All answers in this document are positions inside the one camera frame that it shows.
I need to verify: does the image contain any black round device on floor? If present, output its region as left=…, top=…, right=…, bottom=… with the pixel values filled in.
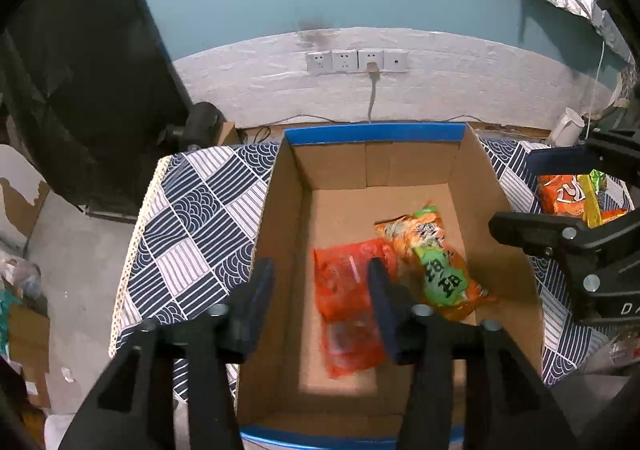
left=165, top=102, right=226, bottom=151

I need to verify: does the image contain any red transparent snack bag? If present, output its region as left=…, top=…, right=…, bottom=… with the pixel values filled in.
left=312, top=239, right=398, bottom=378

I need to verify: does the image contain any dark curtain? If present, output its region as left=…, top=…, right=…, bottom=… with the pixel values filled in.
left=1, top=0, right=190, bottom=216

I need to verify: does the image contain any orange snack bag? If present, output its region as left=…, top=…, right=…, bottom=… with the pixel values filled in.
left=537, top=175, right=627, bottom=225

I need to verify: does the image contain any orange green noodle packet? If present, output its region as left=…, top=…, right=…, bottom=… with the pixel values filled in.
left=374, top=202, right=497, bottom=321

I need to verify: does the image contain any yellow long snack packet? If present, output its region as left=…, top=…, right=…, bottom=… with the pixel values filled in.
left=577, top=175, right=602, bottom=229

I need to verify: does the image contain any white wall socket strip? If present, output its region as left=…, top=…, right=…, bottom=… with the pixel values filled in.
left=305, top=49, right=409, bottom=75

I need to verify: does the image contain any grey plug and cable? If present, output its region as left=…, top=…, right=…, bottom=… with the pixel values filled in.
left=365, top=60, right=381, bottom=124

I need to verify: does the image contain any white electric kettle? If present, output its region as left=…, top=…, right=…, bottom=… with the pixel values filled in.
left=546, top=107, right=586, bottom=147

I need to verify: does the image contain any navy patterned tablecloth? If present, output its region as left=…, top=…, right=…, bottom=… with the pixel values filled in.
left=108, top=136, right=614, bottom=386

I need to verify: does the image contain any green peanut snack bag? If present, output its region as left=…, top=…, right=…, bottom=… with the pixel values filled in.
left=589, top=169, right=606, bottom=194

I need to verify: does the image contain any blue cardboard box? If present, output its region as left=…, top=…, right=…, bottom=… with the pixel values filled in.
left=236, top=123, right=544, bottom=449

